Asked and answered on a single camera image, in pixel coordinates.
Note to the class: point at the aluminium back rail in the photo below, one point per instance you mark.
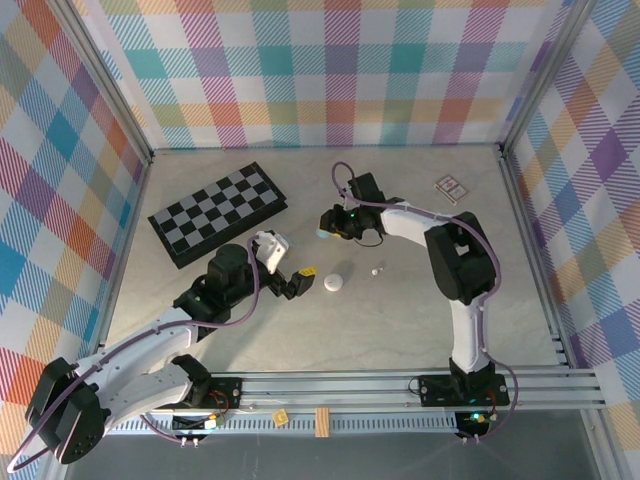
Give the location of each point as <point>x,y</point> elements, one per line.
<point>325,148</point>

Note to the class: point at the aluminium side rail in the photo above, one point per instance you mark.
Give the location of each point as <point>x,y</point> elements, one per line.
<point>525,225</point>
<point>132,225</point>

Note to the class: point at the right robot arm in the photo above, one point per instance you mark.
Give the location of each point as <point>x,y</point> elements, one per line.
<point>460,260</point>

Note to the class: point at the aluminium mounting rail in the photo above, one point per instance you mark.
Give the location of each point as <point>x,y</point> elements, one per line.
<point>325,392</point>

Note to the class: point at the blue earbud charging case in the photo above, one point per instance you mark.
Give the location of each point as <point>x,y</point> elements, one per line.
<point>323,234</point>

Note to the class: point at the black controller box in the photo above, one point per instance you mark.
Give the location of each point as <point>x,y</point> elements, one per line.
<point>472,425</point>
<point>192,424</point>

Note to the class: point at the aluminium frame post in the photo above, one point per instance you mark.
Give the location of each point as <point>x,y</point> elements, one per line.
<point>110,82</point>
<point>544,75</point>

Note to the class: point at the playing card box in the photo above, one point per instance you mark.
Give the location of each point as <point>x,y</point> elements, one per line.
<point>451,187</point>

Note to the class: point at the yellow letter cube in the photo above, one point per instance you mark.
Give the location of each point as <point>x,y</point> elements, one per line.
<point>281,418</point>

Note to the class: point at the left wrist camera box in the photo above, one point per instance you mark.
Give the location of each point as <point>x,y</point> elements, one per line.
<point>270,250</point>

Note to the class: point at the black grey chessboard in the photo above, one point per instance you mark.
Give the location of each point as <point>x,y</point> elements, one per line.
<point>225,192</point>

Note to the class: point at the white round earbud case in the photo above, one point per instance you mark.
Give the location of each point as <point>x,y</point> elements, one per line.
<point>333,285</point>

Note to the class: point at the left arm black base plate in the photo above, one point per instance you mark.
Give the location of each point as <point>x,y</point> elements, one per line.
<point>231,385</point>

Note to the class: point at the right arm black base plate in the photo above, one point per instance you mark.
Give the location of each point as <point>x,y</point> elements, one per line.
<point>435,387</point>

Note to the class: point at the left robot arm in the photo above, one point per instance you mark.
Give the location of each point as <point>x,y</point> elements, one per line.
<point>70,420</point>

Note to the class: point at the wooden block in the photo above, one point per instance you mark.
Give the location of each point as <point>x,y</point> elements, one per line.
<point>322,422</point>

